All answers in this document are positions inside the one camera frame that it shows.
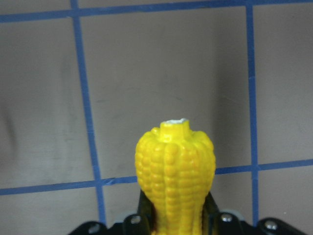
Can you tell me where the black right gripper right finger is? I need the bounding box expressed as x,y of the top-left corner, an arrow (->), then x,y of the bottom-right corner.
201,192 -> 219,235

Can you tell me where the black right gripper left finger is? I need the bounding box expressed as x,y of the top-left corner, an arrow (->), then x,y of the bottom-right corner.
137,190 -> 156,235

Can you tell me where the yellow plastic corn cob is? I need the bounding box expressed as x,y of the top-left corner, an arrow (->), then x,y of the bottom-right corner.
135,118 -> 216,235

